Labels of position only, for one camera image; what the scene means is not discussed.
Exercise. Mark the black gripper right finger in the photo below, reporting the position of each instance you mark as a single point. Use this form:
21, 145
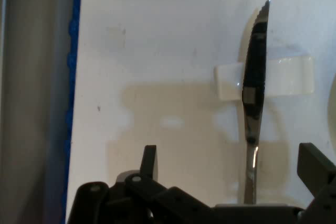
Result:
323, 182

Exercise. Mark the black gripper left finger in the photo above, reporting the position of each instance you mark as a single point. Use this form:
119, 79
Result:
147, 200

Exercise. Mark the silver serrated table knife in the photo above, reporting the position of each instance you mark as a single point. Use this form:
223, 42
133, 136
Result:
256, 77

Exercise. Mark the white ceramic cutlery rest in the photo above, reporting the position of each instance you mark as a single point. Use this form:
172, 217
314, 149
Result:
286, 77

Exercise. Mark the blue foam strip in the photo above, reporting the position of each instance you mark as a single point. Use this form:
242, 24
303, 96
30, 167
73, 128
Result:
72, 51

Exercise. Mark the aluminium rail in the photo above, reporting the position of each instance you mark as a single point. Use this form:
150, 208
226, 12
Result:
31, 90

